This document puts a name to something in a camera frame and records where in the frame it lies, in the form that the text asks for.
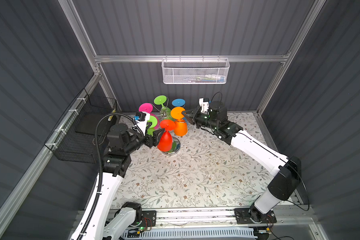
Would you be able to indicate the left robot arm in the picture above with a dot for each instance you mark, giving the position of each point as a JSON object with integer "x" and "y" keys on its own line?
{"x": 114, "y": 161}

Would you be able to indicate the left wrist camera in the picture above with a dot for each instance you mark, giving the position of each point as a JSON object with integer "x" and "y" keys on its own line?
{"x": 141, "y": 119}

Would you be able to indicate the black wire wall basket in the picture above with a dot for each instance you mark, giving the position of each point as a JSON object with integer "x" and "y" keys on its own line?
{"x": 73, "y": 139}

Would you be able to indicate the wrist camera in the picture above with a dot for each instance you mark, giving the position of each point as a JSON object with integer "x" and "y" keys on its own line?
{"x": 204, "y": 103}
{"x": 141, "y": 119}

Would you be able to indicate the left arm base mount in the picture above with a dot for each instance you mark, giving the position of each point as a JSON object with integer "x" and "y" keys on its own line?
{"x": 144, "y": 217}

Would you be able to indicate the red wine glass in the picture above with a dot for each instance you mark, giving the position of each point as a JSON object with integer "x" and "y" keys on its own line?
{"x": 166, "y": 142}

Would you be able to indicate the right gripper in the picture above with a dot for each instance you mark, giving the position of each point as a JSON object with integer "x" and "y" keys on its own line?
{"x": 194, "y": 115}

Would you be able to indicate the blue wine glass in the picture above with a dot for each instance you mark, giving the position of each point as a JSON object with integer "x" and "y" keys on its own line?
{"x": 178, "y": 103}

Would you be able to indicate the white perforated cable tray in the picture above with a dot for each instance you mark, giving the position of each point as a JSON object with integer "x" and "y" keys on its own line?
{"x": 192, "y": 234}

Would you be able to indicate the chrome wine glass rack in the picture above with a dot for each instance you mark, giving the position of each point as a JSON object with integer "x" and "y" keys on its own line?
{"x": 176, "y": 142}

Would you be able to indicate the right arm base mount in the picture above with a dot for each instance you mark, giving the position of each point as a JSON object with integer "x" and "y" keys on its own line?
{"x": 253, "y": 216}

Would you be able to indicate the yellow marker in basket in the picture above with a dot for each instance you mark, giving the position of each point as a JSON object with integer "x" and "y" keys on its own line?
{"x": 110, "y": 117}

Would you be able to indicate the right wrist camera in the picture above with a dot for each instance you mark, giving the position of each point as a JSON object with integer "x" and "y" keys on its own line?
{"x": 204, "y": 103}

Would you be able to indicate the orange wine glass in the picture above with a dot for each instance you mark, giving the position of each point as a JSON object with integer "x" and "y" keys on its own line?
{"x": 181, "y": 127}

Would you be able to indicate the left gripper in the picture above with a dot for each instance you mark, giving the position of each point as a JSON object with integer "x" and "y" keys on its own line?
{"x": 154, "y": 139}

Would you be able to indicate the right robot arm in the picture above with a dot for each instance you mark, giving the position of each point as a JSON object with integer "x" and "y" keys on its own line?
{"x": 286, "y": 171}

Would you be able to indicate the white wire wall basket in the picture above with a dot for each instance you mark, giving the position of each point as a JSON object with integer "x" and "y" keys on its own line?
{"x": 195, "y": 71}

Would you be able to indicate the green wine glass back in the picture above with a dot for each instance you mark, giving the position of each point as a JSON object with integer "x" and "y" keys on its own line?
{"x": 165, "y": 111}

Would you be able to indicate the pink wine glass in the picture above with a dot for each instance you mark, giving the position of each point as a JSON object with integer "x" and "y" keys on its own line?
{"x": 146, "y": 107}

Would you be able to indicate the yellow-green wine glass front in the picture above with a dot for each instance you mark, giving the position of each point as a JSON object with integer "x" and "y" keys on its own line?
{"x": 154, "y": 124}

